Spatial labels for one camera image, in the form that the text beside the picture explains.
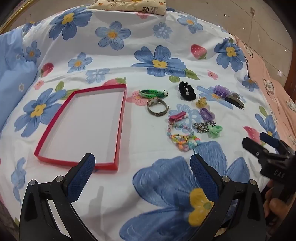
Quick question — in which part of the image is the red shallow box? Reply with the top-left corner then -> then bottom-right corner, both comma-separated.
34,84 -> 127,171

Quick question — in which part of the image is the black scrunchie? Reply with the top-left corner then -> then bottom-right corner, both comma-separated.
178,81 -> 196,101

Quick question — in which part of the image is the pastel beaded bracelet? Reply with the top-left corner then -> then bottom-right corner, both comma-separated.
167,123 -> 195,139

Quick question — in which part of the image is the bronze wrist watch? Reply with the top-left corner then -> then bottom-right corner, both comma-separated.
147,97 -> 170,116

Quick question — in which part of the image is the green braided panda bracelet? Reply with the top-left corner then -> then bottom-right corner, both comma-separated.
138,89 -> 169,99

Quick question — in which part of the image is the yellow hair tie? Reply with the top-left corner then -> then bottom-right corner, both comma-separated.
171,134 -> 188,145

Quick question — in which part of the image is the blue floral blanket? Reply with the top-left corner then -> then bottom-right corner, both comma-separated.
0,6 -> 287,241

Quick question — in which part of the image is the pink printed cloth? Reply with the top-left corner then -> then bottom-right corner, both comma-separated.
232,35 -> 296,149

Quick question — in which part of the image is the purple flower hair accessory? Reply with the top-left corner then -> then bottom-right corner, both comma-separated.
213,85 -> 231,99

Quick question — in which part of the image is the light blue pillow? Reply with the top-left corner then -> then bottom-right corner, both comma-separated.
0,29 -> 38,132

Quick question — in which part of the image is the silver chain bracelet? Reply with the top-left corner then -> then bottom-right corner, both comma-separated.
193,121 -> 216,134

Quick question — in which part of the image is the person's right hand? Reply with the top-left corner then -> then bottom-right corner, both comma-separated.
264,179 -> 286,224

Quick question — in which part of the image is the chunky colourful bead bracelet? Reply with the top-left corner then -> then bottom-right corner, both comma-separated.
177,137 -> 201,152

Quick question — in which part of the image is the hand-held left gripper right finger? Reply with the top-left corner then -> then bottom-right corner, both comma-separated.
190,153 -> 266,241

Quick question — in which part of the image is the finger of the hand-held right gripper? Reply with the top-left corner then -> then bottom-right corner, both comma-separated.
259,132 -> 289,152
242,137 -> 270,160

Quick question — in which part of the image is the black hair claw clip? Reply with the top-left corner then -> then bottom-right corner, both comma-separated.
225,93 -> 245,110

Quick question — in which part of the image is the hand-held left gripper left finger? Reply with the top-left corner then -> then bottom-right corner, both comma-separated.
20,153 -> 99,241

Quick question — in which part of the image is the green hair claw clip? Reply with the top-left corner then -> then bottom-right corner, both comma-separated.
206,124 -> 223,139

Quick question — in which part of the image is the brown wooden furniture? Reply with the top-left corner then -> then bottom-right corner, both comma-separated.
284,42 -> 296,100

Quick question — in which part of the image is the pink hair clip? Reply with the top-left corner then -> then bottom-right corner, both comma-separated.
168,111 -> 187,123

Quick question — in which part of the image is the gold frame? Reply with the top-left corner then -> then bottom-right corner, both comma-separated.
0,0 -> 35,35

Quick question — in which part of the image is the purple hair tie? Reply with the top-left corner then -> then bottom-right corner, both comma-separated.
199,107 -> 215,121

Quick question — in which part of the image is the cream patterned cushion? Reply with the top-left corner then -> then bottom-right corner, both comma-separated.
88,0 -> 167,15

